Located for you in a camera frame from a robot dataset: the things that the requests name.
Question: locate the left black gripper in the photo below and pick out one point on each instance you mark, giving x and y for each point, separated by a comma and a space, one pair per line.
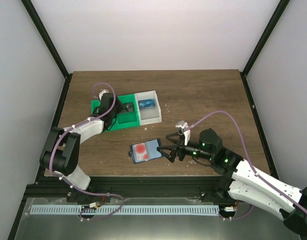
120, 107

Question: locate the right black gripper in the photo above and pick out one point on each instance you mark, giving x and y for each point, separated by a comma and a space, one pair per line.
173, 149

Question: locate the black VIP credit card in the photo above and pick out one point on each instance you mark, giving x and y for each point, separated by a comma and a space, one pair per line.
129, 107

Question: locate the green bin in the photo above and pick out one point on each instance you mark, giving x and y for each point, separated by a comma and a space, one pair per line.
94, 106
127, 119

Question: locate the blue card holder wallet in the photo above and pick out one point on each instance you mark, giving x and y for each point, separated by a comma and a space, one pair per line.
151, 148

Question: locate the white translucent bin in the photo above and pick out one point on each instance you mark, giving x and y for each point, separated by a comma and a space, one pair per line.
148, 116

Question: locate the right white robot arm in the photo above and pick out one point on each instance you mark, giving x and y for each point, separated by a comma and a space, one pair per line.
240, 180

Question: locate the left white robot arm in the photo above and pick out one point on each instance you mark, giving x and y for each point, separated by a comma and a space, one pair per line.
60, 153

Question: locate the blue card stack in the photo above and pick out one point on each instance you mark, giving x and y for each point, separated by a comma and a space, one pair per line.
146, 104

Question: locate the red card in sleeve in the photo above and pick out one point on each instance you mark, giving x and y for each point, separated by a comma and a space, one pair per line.
139, 153

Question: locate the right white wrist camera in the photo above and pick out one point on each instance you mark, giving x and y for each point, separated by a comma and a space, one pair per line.
183, 128

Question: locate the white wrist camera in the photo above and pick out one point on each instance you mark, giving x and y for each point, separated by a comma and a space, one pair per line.
183, 128
100, 95

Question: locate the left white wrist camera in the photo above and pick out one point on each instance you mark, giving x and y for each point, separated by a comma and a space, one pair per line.
100, 95

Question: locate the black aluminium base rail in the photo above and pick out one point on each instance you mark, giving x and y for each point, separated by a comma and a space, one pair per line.
193, 187

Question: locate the left black frame post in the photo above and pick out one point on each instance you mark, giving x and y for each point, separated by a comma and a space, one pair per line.
35, 18

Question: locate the black frame post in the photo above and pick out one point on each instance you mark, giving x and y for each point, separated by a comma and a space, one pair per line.
274, 19
35, 18

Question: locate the light blue slotted cable duct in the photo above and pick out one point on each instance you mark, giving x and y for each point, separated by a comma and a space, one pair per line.
127, 210

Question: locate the right black frame post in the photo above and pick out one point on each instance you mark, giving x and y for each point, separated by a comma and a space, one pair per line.
274, 19

